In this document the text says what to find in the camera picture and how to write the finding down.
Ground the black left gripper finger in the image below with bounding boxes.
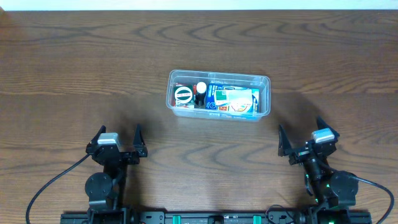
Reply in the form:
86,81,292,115
88,125,106,147
133,124,146,152

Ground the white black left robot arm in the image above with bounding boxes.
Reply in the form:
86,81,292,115
85,125,148,224

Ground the white green Panadol box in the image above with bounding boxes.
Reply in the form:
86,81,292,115
214,90,252,106

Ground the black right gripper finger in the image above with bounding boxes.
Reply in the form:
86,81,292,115
278,124,292,157
316,116,340,138

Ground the dark bottle white cap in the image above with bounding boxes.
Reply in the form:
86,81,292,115
195,82,207,108

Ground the red orange medicine box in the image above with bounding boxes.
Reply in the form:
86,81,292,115
172,82,197,109

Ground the blue Kool Fever box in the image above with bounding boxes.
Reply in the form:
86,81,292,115
205,83,260,116

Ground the dark green round-logo box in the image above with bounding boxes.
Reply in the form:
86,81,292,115
172,84,194,106

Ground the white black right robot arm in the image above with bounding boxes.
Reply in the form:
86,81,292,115
278,118,358,223

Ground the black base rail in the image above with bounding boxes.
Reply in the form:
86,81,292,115
60,209,372,224

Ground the clear plastic container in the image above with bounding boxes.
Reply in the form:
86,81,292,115
165,70,271,121

